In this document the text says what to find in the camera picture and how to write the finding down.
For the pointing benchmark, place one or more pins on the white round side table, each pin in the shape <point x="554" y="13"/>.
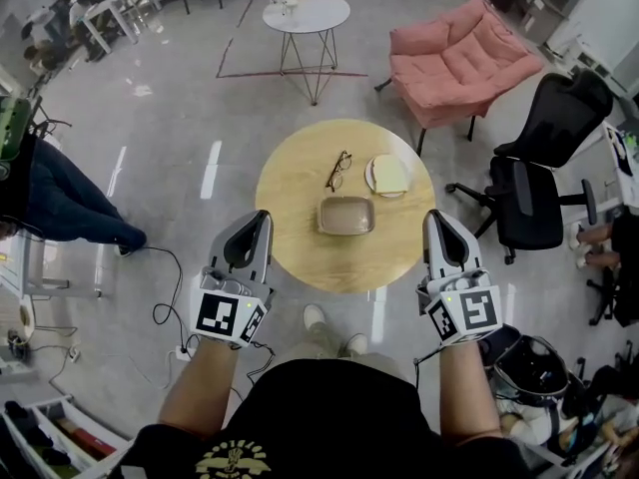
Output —
<point x="314" y="13"/>

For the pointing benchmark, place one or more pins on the white desk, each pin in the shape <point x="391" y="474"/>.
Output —
<point x="115" y="0"/>
<point x="621" y="167"/>
<point x="20" y="272"/>

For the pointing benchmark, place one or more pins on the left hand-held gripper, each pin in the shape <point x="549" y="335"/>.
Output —
<point x="217" y="312"/>

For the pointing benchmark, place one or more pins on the person's beige trousers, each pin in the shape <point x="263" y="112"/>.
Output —
<point x="324" y="347"/>

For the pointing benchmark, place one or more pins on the black eyeglasses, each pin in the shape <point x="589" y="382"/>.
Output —
<point x="334" y="180"/>

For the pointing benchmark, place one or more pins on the white storage rack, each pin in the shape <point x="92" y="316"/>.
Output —
<point x="45" y="437"/>

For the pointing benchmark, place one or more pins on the pink armchair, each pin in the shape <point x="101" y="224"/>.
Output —
<point x="459" y="63"/>

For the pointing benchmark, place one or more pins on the person's right forearm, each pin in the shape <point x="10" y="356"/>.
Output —
<point x="466" y="392"/>

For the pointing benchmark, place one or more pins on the round wooden table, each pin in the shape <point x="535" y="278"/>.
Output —
<point x="299" y="227"/>

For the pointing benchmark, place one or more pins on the person's white shoe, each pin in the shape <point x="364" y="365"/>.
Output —
<point x="356" y="343"/>
<point x="314" y="316"/>

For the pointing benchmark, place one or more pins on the person's black printed t-shirt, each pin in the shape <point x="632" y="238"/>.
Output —
<point x="324" y="422"/>

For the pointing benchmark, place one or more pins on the person's left forearm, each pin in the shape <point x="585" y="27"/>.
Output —
<point x="199" y="392"/>

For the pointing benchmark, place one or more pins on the white plate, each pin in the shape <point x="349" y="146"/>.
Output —
<point x="368" y="177"/>

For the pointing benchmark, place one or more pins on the black mesh office chair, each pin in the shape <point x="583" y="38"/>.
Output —
<point x="539" y="207"/>

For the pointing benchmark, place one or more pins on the beige rectangular tray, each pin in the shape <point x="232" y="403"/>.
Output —
<point x="344" y="232"/>

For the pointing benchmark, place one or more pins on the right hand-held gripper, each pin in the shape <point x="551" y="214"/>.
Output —
<point x="479" y="310"/>

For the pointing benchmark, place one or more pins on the white power strip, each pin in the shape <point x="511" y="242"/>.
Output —
<point x="181" y="353"/>

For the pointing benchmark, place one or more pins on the person's left white shoe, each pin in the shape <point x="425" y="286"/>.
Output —
<point x="314" y="316"/>

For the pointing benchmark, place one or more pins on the white bread slice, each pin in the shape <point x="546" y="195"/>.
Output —
<point x="392" y="175"/>

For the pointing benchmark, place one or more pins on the small white cup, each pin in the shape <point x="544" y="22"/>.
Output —
<point x="290" y="7"/>

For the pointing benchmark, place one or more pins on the person's right white shoe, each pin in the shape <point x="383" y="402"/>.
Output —
<point x="356" y="343"/>

